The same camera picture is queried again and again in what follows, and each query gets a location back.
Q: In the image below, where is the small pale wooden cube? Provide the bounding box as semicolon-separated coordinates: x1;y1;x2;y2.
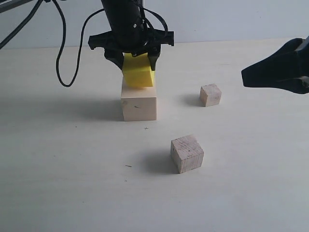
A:
199;84;222;107

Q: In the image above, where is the yellow cube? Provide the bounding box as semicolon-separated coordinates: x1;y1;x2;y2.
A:
122;53;155;88

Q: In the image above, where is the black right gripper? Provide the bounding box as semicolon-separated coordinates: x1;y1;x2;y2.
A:
241;37;309;94

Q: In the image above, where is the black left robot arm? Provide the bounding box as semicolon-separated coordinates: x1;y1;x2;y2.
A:
88;0;174;71

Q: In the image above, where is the medium grainy wooden cube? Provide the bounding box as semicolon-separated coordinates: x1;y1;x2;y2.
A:
170;134;204;174

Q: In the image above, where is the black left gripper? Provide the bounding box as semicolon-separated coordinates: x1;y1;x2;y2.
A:
88;25;174;71

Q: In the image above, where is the large pale wooden cube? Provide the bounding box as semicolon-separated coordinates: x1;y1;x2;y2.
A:
121;79;157;121

